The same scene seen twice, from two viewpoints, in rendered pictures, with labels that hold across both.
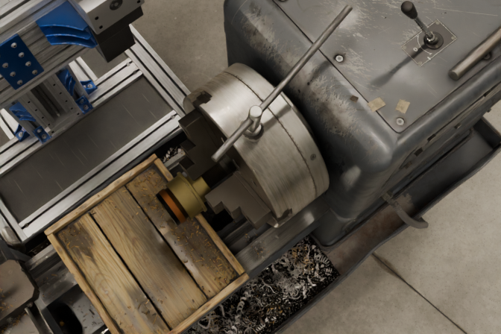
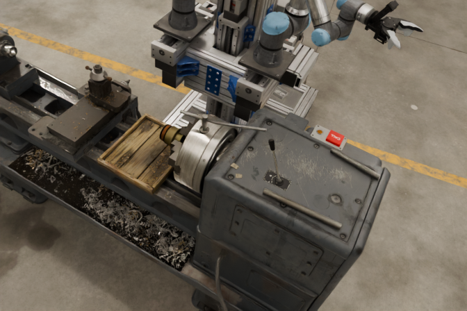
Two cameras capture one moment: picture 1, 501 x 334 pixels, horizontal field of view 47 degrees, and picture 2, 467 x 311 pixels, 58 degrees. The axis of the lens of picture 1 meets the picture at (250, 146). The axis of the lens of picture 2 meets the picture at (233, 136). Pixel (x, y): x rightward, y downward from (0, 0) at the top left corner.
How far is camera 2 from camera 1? 1.05 m
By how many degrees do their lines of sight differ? 35
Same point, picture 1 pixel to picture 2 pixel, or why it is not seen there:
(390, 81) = (249, 169)
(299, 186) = (190, 162)
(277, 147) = (200, 141)
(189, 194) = (172, 132)
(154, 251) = (151, 153)
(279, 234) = (178, 202)
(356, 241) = (201, 277)
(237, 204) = (175, 150)
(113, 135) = not seen: hidden behind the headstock
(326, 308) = not seen: outside the picture
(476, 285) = not seen: outside the picture
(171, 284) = (138, 164)
